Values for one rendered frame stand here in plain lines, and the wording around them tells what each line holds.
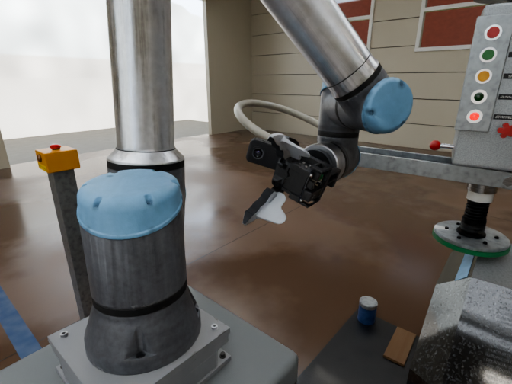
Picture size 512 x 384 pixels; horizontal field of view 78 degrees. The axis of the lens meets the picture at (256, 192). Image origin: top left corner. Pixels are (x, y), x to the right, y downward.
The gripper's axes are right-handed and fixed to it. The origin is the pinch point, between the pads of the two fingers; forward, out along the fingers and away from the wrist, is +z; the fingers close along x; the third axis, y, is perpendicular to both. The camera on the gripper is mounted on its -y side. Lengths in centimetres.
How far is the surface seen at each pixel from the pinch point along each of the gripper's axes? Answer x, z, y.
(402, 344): 99, -121, 50
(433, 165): 0, -74, 20
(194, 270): 144, -116, -87
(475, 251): 19, -72, 42
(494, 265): 21, -75, 49
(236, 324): 35.0, -7.4, 2.8
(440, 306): 36, -62, 41
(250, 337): 33.7, -6.0, 7.1
